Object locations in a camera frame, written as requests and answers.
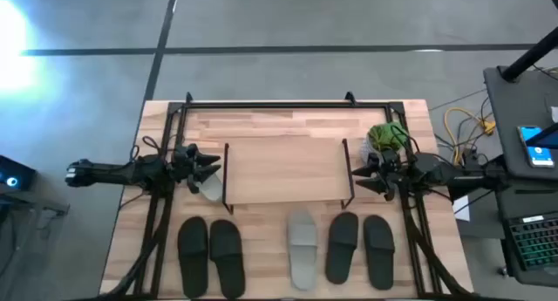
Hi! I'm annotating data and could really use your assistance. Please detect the smartphone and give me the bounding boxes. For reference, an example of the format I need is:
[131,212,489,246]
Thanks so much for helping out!
[516,124,556,168]

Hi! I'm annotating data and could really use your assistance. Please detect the wooden shelf with black legs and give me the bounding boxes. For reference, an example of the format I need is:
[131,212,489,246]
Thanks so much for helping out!
[221,138,357,215]

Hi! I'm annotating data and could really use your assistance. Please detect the grey slide sandal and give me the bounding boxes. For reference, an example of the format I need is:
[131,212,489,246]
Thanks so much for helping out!
[286,209,318,292]
[194,172,224,202]

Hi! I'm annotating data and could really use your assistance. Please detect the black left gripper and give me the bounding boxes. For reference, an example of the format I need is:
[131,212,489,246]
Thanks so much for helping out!
[170,142,222,195]

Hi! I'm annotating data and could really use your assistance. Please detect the grey metal stand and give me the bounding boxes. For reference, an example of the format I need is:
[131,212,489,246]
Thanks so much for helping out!
[0,185,71,250]

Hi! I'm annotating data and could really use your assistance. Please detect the thin floor cable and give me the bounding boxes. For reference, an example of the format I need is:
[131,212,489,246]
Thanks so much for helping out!
[429,88,487,113]

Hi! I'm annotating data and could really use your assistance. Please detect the black metal table frame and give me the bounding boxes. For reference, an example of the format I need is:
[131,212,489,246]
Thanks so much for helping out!
[102,90,479,301]

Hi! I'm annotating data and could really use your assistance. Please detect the black device with blue light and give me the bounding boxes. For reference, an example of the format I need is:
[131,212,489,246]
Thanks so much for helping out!
[0,154,38,193]

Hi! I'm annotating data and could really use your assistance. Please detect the black slide sandal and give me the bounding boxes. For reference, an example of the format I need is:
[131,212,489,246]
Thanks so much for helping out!
[324,211,359,285]
[177,215,210,299]
[363,215,396,291]
[209,219,246,300]

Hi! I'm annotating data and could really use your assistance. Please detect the yellow cable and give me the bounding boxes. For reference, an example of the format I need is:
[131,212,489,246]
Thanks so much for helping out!
[443,106,497,167]

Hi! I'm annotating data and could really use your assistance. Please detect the grey cart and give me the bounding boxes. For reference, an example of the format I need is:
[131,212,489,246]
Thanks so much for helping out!
[482,65,558,289]

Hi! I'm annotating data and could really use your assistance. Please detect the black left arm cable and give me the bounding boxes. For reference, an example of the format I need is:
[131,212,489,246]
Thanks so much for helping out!
[129,134,161,162]

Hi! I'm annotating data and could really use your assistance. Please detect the white paper sheet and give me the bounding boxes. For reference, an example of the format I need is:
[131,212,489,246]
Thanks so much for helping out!
[452,195,472,222]

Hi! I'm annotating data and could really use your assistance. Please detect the black pole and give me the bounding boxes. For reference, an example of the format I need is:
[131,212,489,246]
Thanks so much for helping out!
[500,25,558,83]

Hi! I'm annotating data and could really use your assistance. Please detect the laptop with lit keyboard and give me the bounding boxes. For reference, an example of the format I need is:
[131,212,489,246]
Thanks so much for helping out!
[500,211,558,289]

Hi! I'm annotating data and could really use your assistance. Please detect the green plant in white pot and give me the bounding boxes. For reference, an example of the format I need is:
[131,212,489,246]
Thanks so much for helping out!
[360,120,410,162]

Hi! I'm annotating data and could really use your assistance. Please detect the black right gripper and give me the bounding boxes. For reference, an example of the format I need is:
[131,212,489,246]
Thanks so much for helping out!
[350,148,413,202]

